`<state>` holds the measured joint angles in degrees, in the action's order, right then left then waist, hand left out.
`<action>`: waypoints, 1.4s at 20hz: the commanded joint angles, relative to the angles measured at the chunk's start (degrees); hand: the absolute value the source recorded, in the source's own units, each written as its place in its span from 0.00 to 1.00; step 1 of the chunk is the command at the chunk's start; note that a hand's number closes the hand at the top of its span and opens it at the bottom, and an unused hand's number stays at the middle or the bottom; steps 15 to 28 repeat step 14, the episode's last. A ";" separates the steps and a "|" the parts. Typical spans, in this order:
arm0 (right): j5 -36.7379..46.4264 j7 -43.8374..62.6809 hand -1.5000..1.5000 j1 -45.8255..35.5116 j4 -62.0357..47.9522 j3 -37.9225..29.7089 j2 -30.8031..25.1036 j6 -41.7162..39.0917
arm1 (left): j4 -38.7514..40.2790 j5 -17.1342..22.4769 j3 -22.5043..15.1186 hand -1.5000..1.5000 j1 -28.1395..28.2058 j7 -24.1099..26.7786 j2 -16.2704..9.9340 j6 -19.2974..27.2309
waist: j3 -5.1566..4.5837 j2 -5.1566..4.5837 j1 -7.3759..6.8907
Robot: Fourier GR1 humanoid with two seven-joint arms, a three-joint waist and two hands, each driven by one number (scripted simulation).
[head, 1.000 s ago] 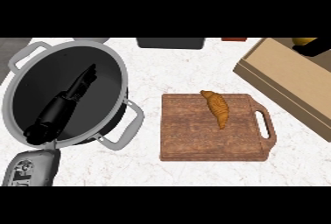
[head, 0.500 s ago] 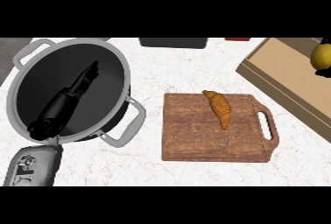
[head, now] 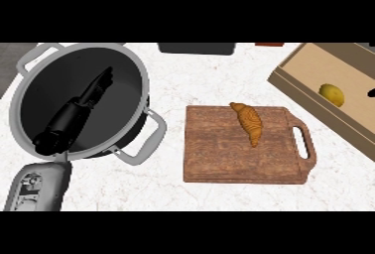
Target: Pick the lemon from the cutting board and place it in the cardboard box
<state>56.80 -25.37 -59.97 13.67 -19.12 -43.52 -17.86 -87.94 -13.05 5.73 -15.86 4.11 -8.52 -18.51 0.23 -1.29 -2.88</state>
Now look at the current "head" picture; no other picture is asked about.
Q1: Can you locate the yellow lemon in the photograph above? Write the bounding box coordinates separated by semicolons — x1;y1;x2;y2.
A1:
317;83;345;108

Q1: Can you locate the cardboard box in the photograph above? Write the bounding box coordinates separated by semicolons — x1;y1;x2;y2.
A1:
267;43;375;163

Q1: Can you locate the brown wooden cutting board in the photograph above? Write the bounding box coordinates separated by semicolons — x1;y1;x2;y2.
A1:
181;104;317;186

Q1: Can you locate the golden brown croissant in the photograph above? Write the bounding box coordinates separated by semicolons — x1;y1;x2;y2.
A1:
228;101;264;149

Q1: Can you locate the dark grey appliance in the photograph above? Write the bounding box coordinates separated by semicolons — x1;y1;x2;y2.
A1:
156;43;237;57

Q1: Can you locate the grey steel pot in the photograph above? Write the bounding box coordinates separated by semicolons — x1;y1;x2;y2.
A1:
7;43;168;167

